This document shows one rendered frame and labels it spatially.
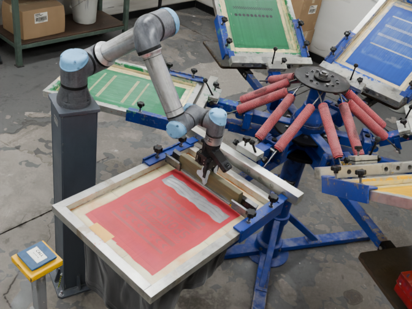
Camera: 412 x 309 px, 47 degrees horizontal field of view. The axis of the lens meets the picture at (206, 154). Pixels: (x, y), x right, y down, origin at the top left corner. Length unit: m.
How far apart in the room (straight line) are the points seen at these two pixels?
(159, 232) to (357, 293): 1.75
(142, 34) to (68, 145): 0.69
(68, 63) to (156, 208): 0.71
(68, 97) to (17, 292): 1.28
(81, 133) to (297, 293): 1.71
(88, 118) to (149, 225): 0.58
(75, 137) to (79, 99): 0.19
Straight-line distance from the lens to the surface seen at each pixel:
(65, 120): 2.18
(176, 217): 2.01
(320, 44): 6.43
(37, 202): 3.51
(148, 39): 1.84
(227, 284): 3.08
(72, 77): 2.12
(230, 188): 2.05
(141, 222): 1.97
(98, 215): 1.99
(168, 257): 1.85
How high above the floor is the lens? 2.31
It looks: 34 degrees down
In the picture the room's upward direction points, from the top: 11 degrees clockwise
